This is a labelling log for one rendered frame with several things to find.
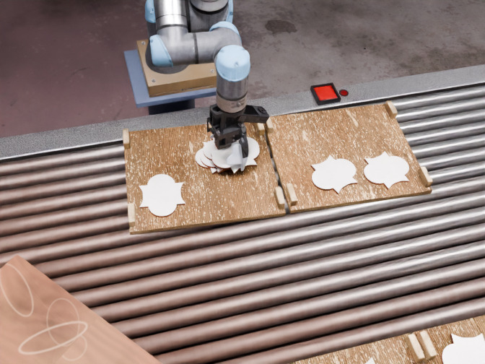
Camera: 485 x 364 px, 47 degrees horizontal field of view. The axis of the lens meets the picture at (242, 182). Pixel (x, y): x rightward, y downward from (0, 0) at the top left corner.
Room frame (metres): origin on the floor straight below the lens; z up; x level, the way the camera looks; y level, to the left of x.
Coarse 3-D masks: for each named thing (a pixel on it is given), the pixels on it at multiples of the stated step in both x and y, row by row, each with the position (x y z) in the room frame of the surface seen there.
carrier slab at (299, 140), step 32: (288, 128) 1.17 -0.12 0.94; (320, 128) 1.18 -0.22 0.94; (352, 128) 1.19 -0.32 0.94; (384, 128) 1.20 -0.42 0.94; (288, 160) 1.04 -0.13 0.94; (320, 160) 1.05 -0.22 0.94; (352, 160) 1.06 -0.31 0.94; (416, 160) 1.08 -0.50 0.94; (320, 192) 0.93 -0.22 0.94; (352, 192) 0.94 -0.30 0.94; (384, 192) 0.95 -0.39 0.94; (416, 192) 0.96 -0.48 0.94
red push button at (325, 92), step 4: (316, 88) 1.36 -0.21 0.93; (320, 88) 1.36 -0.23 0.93; (324, 88) 1.36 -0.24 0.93; (328, 88) 1.36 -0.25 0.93; (332, 88) 1.37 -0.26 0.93; (316, 92) 1.34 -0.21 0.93; (320, 92) 1.34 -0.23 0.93; (324, 92) 1.34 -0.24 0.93; (328, 92) 1.34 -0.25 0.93; (332, 92) 1.34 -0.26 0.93; (320, 96) 1.32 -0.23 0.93; (324, 96) 1.32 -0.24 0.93; (328, 96) 1.33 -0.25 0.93; (332, 96) 1.33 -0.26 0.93; (336, 96) 1.33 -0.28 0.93
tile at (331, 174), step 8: (328, 160) 1.04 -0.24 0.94; (336, 160) 1.05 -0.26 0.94; (344, 160) 1.05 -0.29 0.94; (320, 168) 1.01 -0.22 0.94; (328, 168) 1.01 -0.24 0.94; (336, 168) 1.02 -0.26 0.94; (344, 168) 1.02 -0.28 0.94; (352, 168) 1.02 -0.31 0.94; (312, 176) 0.98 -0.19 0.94; (320, 176) 0.98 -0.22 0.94; (328, 176) 0.99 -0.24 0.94; (336, 176) 0.99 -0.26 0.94; (344, 176) 0.99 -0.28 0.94; (352, 176) 0.99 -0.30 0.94; (320, 184) 0.95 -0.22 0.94; (328, 184) 0.96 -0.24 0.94; (336, 184) 0.96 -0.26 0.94; (344, 184) 0.96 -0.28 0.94; (352, 184) 0.97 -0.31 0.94; (336, 192) 0.93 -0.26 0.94
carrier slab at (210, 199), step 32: (192, 128) 1.13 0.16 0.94; (256, 128) 1.16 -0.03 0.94; (128, 160) 0.99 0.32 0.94; (160, 160) 1.00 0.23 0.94; (192, 160) 1.01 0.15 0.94; (256, 160) 1.03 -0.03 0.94; (128, 192) 0.88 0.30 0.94; (192, 192) 0.90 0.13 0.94; (224, 192) 0.91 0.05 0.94; (256, 192) 0.92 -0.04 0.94; (160, 224) 0.79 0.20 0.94; (192, 224) 0.80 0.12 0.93
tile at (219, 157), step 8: (232, 144) 1.04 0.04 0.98; (248, 144) 1.05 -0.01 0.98; (256, 144) 1.05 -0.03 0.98; (216, 152) 1.01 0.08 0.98; (224, 152) 1.01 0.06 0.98; (248, 152) 1.02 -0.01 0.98; (256, 152) 1.02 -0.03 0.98; (216, 160) 0.98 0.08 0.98; (224, 160) 0.98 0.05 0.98; (248, 160) 0.99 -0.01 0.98; (224, 168) 0.96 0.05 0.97; (232, 168) 0.96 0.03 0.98
